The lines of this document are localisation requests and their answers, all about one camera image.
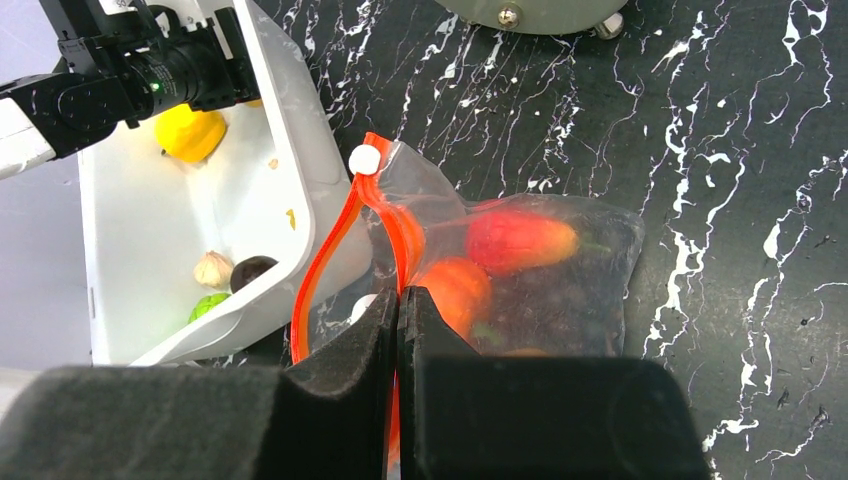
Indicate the bright green lime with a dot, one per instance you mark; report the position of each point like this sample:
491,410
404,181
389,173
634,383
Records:
205,304

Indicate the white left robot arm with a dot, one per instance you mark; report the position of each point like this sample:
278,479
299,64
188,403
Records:
32,131

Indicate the dark purple fig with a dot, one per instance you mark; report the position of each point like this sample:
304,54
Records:
248,270

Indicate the pastel mini drawer cabinet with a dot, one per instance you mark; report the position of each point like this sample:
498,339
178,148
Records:
542,17

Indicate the yellow star fruit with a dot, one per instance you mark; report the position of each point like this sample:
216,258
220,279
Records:
291,219

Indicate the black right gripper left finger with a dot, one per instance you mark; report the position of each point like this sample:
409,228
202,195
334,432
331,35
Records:
325,417

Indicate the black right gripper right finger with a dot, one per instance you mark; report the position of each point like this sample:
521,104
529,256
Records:
468,416

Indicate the white garlic bulb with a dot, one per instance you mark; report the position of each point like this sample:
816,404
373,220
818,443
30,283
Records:
213,270

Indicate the yellow bell pepper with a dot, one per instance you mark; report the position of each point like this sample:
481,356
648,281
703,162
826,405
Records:
187,135

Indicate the white plastic bin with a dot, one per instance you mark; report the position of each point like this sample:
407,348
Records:
148,219

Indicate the clear zip top bag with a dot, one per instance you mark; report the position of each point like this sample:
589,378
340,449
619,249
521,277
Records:
401,216

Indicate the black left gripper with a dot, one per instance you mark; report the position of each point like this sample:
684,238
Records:
128,61

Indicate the red grape bunch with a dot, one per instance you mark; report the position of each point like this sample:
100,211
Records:
554,311

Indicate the orange tangerine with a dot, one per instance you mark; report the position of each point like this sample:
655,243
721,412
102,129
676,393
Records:
461,291

